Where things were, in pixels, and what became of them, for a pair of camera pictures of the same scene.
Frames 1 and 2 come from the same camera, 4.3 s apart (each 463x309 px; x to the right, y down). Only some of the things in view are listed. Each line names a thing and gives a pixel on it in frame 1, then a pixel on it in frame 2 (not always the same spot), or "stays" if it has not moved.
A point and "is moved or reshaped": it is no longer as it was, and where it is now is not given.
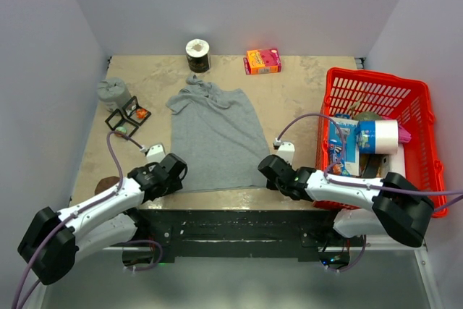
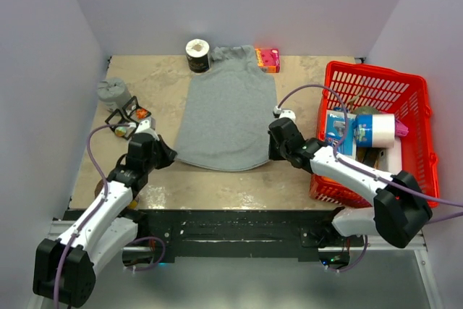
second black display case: (117, 120) stays
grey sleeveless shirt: (215, 132) is moved or reshaped
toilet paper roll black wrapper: (197, 51) stays
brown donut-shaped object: (105, 182) stays
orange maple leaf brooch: (141, 113) stays
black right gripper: (271, 184) → (273, 154)
